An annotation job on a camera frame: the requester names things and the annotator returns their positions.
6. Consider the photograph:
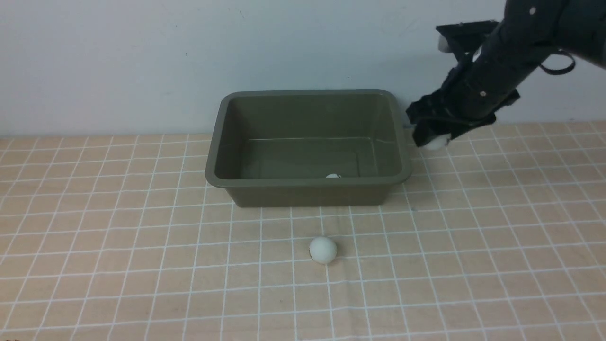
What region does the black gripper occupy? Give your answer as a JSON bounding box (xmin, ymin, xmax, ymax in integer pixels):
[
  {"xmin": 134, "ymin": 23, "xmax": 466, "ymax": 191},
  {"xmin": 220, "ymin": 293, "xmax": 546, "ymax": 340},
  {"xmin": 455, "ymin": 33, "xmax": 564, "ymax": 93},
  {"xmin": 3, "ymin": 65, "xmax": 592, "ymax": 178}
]
[{"xmin": 406, "ymin": 0, "xmax": 568, "ymax": 147}]

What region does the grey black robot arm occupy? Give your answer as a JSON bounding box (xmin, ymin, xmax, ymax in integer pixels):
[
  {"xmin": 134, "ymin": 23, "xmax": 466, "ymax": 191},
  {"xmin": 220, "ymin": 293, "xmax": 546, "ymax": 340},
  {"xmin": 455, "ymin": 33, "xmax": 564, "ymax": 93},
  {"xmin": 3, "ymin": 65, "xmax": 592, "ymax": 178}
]
[{"xmin": 406, "ymin": 0, "xmax": 606, "ymax": 150}]

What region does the checkered beige tablecloth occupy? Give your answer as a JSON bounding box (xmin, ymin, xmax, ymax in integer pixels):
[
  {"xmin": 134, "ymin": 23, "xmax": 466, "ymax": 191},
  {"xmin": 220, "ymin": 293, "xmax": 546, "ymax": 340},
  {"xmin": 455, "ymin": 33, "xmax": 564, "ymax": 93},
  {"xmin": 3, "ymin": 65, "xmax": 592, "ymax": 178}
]
[{"xmin": 0, "ymin": 122, "xmax": 606, "ymax": 341}]

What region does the olive green plastic bin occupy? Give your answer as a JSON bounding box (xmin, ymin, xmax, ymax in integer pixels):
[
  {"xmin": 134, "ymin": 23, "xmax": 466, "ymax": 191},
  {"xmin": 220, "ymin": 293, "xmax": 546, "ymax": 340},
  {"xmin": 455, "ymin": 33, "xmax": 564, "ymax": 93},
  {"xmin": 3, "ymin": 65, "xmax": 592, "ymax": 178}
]
[{"xmin": 205, "ymin": 89, "xmax": 412, "ymax": 207}]

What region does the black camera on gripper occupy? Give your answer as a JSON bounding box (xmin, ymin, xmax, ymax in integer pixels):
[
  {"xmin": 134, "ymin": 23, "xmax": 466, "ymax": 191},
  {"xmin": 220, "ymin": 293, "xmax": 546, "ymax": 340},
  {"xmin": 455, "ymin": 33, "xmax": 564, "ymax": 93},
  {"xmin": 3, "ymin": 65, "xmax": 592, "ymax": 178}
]
[{"xmin": 436, "ymin": 21, "xmax": 499, "ymax": 61}]

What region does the black cable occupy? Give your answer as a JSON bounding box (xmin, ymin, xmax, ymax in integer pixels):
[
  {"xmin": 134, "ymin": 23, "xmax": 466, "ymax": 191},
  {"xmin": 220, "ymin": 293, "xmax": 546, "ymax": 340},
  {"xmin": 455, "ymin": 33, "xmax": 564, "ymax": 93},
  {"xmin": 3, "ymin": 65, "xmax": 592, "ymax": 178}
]
[{"xmin": 539, "ymin": 49, "xmax": 576, "ymax": 76}]

